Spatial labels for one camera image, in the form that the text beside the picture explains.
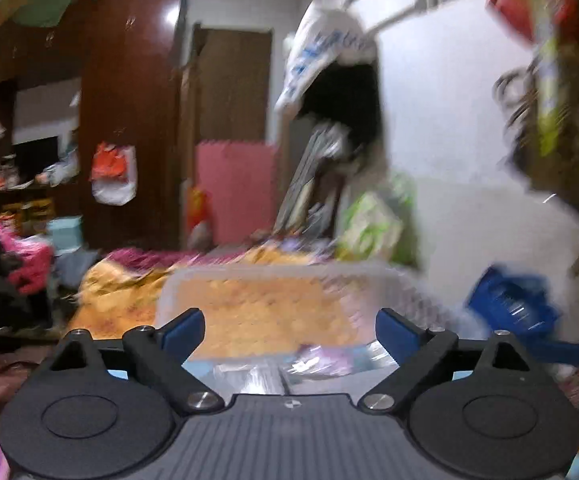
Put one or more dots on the blue plastic crate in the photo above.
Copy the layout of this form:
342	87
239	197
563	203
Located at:
509	305

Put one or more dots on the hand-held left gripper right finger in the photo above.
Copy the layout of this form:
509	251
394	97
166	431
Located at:
394	332

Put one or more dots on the green cloth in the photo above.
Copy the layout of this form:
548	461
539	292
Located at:
59	5

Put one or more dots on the red and yellow bag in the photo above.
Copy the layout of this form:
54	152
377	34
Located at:
198	215

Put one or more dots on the translucent plastic basket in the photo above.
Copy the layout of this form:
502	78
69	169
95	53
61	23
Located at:
169	305

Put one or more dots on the red and green snack packet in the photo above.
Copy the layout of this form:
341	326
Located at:
549	60

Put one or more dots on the brown wooden door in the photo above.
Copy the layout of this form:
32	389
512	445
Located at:
234	85

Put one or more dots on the yellow patterned blanket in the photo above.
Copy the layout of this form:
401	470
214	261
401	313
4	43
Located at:
114	300

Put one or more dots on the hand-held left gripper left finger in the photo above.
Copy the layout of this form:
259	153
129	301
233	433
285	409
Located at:
182	332

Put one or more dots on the pink foam mat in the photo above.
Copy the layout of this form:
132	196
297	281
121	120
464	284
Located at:
239	190

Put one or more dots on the pile of dark clothes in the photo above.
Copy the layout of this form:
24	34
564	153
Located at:
4	270

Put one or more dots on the metal crutches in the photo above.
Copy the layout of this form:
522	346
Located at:
309	180

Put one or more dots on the green and white tote bag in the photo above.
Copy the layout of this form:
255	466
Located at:
369	225

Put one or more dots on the black television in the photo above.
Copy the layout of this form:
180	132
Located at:
37	160

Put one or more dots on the dark wooden wardrobe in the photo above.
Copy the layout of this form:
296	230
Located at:
129	110

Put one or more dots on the clear plastic bag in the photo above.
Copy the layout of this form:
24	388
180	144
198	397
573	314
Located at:
319	362

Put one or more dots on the maroon blanket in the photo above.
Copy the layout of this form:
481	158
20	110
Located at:
144	259

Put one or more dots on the black hanging garment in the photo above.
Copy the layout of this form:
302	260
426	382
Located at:
349	95

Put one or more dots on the white lettered hanging garment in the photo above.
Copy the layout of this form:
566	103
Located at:
319	35

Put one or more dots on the orange and white shopping bag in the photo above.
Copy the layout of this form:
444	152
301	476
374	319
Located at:
112	175

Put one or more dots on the teal cardboard box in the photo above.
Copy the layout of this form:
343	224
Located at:
67	235

